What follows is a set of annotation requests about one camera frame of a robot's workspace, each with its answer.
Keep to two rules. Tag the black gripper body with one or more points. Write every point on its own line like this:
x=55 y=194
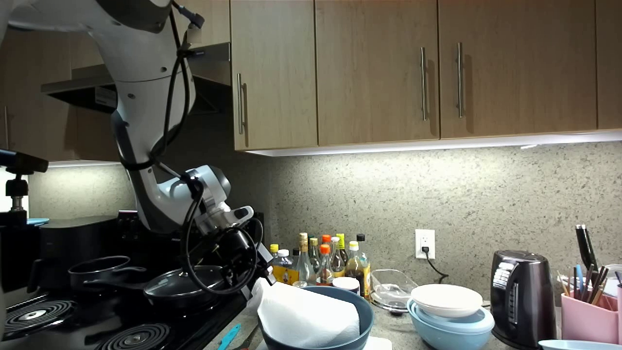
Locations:
x=250 y=254

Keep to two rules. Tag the white kitchen paper roll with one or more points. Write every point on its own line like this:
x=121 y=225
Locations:
x=304 y=318

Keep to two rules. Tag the dark blue bowl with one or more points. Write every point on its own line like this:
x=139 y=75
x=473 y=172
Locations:
x=362 y=318

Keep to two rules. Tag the clear glass bowl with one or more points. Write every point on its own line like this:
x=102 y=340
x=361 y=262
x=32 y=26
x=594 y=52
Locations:
x=392 y=293

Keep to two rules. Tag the white bowl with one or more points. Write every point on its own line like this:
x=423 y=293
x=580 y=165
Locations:
x=448 y=301

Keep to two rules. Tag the light blue bowl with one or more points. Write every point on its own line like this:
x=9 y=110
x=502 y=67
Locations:
x=448 y=334

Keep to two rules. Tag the clear bottle white cap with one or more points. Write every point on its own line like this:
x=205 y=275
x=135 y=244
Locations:
x=285 y=258

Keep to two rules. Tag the tall bottle gold cap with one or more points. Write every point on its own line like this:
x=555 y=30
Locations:
x=304 y=256

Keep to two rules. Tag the red cap bottle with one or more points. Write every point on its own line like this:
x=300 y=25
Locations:
x=324 y=264

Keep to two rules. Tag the black lidded frying pan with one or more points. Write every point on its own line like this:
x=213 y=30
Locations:
x=182 y=285

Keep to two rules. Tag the teal knife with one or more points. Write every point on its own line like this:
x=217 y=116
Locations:
x=228 y=340

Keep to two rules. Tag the white lid jar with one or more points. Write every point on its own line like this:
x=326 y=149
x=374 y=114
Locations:
x=347 y=285

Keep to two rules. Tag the pale yellow cap bottle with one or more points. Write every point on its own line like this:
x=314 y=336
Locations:
x=355 y=264

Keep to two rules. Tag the black cap bottle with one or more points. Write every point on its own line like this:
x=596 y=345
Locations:
x=361 y=240

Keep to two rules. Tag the small black pan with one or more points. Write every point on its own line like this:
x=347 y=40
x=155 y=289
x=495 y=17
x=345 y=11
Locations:
x=104 y=270

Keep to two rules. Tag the black pot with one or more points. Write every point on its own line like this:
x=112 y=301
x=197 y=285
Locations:
x=71 y=236

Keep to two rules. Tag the narrow wooden upper cabinet door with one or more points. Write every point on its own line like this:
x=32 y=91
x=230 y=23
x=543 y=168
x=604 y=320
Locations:
x=279 y=71

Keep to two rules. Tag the range hood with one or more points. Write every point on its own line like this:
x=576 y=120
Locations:
x=215 y=71

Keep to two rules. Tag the black stove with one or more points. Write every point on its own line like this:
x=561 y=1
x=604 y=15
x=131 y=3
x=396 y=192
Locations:
x=40 y=324

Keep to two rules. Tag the wooden cabinet above hood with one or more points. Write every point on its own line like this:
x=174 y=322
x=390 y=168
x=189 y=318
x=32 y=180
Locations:
x=215 y=23

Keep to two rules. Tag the black electric kettle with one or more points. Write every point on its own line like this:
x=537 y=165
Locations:
x=522 y=299

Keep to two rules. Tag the blue pen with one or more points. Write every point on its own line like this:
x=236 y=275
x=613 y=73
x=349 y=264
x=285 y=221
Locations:
x=578 y=279

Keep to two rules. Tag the pink utensil holder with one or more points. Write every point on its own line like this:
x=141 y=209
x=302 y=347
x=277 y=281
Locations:
x=586 y=322

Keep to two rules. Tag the white wall outlet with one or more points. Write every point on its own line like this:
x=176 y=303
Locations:
x=425 y=242

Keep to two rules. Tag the black camera tripod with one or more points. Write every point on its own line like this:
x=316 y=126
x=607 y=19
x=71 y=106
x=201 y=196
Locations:
x=17 y=188

